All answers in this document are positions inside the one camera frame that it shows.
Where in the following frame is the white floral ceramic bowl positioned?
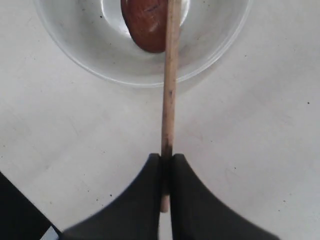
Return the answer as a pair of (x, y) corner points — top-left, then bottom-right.
(34, 0), (253, 88)

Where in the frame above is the dark red wooden spoon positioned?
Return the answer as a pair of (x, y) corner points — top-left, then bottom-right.
(120, 0), (168, 54)

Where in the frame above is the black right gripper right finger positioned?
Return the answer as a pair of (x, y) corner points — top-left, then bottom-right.
(169, 154), (278, 240)

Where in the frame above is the wooden chopstick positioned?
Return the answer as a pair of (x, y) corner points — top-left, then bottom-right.
(160, 0), (182, 213)

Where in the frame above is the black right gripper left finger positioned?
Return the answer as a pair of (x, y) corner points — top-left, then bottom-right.
(61, 153), (162, 240)

